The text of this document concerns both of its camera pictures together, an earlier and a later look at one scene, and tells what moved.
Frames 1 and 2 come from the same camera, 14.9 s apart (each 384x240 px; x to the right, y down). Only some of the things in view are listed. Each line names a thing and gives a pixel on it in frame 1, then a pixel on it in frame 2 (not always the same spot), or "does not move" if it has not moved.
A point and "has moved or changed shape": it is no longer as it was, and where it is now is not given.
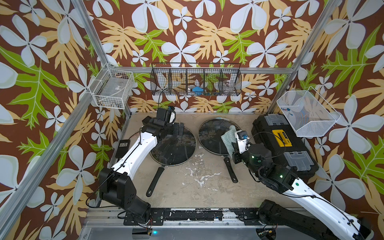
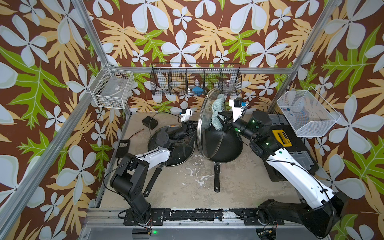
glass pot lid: x=175 y=150 does not move
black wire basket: x=193 y=79 does not move
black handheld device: x=123 y=147 does not move
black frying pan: x=229 y=165 → x=221 y=147
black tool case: x=274 y=131 does not move
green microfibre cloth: x=229 y=137 → x=217 y=106
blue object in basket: x=198 y=90 does not move
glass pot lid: x=210 y=134 has moved or changed shape
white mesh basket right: x=307 y=112 does not move
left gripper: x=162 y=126 → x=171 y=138
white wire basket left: x=112 y=88 does not move
